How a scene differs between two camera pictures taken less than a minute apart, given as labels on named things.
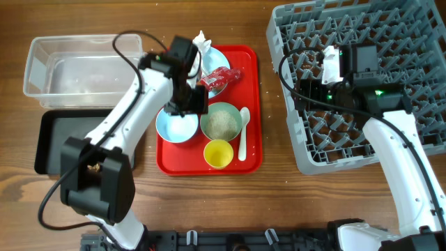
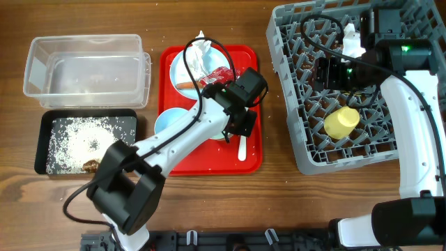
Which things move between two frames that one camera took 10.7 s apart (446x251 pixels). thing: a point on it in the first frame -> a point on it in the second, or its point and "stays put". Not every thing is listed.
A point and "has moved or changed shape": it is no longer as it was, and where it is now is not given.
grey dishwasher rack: x=410 y=35 stays put
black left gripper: x=201 y=106 -> x=247 y=126
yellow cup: x=218 y=154 -> x=339 y=123
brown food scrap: x=97 y=166 stays put
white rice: x=221 y=125 has moved or changed shape
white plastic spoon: x=244 y=115 stays put
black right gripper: x=301 y=93 -> x=321 y=74
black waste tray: x=54 y=127 stays put
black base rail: x=219 y=240 stays put
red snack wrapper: x=219 y=77 stays put
